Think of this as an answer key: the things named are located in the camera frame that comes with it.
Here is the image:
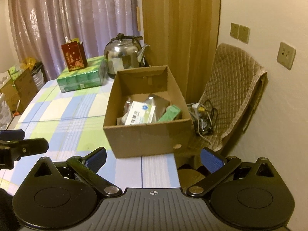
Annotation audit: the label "brown wooden door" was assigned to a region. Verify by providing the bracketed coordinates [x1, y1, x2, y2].
[142, 0, 221, 103]

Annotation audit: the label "white square night light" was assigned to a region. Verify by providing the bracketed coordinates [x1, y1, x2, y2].
[121, 112, 132, 125]

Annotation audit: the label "checkered tablecloth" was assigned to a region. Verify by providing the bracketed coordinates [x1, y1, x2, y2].
[9, 78, 180, 190]

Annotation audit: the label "green medicine box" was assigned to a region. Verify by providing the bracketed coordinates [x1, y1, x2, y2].
[158, 105, 182, 123]

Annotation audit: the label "wall switch plates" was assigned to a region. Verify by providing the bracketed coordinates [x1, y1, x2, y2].
[230, 23, 251, 44]

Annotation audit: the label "cardboard boxes by curtain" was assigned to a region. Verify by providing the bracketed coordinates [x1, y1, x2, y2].
[1, 58, 46, 114]

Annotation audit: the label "green tissue pack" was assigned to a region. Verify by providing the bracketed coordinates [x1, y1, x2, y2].
[56, 56, 107, 93]

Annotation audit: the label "quilted beige chair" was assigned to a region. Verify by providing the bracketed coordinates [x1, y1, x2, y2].
[175, 43, 268, 190]

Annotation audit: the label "clear packet white pad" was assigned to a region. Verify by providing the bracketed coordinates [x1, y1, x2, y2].
[123, 96, 133, 115]

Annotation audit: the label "silver foil bag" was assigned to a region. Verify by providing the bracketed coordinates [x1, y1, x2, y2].
[144, 93, 170, 123]

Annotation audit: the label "brown cardboard box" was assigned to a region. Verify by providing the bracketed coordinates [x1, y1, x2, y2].
[103, 66, 192, 158]

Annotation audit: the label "power strip with cables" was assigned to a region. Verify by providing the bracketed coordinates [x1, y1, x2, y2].
[187, 99, 218, 147]

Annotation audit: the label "purple curtain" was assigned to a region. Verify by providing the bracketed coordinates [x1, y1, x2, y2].
[8, 0, 138, 79]

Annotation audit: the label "red gift box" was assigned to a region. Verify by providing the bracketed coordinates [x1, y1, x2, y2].
[61, 38, 88, 71]

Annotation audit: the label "white parrot medicine box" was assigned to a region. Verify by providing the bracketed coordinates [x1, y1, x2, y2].
[129, 101, 155, 125]

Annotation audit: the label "wall power socket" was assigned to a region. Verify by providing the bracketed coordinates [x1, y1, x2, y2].
[277, 42, 296, 70]

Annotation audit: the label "stainless steel kettle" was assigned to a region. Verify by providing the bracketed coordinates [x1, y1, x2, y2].
[104, 33, 150, 77]

